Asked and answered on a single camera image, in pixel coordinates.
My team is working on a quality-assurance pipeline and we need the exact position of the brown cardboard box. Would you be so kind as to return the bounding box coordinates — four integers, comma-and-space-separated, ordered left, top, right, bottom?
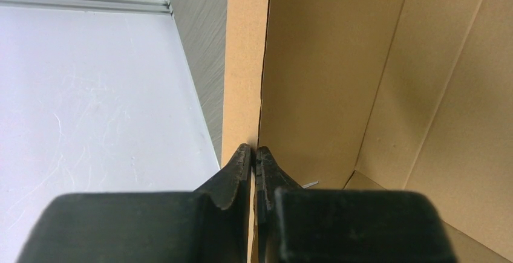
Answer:
221, 0, 512, 262

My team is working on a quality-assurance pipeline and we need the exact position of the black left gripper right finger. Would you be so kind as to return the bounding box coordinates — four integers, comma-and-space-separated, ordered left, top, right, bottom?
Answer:
255, 146, 457, 262

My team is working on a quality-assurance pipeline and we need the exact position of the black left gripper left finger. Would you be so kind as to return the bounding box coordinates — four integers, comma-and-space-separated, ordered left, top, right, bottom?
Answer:
18, 144, 252, 262

